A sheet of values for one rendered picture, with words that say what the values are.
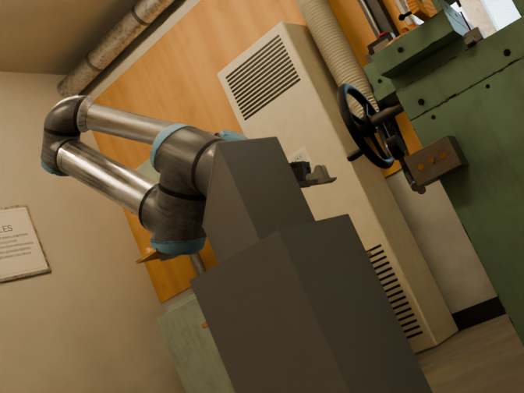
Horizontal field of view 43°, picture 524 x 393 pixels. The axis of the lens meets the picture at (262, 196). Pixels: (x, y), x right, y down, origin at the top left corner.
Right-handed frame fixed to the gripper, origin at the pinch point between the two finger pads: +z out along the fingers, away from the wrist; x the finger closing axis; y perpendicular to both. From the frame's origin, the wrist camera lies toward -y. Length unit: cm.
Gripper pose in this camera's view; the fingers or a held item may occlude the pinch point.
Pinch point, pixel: (332, 181)
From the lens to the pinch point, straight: 203.3
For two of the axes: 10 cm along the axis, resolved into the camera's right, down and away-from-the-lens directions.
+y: -1.1, -9.9, 0.2
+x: 4.9, -0.4, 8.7
